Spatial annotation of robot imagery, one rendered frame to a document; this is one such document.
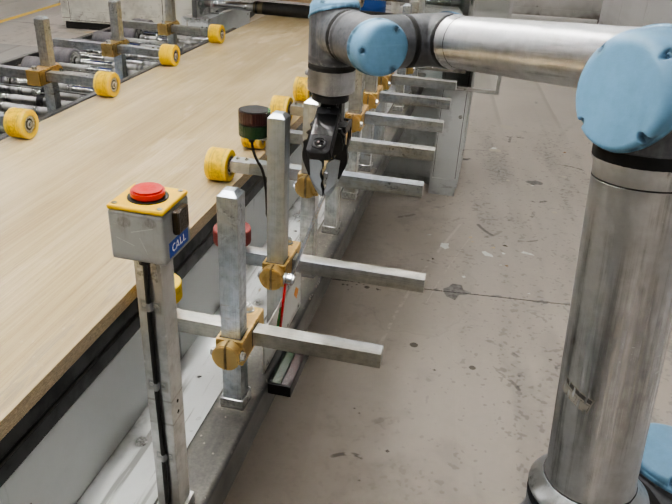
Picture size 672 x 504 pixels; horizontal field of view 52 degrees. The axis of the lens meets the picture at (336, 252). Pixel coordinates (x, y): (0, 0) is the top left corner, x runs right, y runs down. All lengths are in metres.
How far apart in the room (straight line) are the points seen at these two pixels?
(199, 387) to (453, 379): 1.28
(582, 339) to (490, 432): 1.56
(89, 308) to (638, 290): 0.86
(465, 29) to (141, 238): 0.62
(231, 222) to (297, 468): 1.21
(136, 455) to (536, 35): 0.98
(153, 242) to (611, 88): 0.51
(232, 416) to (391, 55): 0.69
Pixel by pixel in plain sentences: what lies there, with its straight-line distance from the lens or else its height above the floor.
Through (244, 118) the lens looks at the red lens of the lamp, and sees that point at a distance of 1.29.
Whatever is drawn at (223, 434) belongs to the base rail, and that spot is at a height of 0.70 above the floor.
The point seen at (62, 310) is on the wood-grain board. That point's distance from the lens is 1.24.
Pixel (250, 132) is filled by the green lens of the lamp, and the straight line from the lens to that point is 1.29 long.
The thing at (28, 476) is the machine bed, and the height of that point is 0.77.
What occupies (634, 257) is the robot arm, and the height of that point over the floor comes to 1.23.
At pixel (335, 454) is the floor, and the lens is 2.21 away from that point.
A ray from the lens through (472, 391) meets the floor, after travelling 2.52.
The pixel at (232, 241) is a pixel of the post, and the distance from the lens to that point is 1.10.
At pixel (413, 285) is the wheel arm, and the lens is 1.40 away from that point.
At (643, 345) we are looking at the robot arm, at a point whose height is 1.13.
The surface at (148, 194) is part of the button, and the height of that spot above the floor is 1.23.
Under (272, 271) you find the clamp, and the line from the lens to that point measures 1.37.
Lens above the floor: 1.55
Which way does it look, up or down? 28 degrees down
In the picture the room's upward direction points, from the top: 3 degrees clockwise
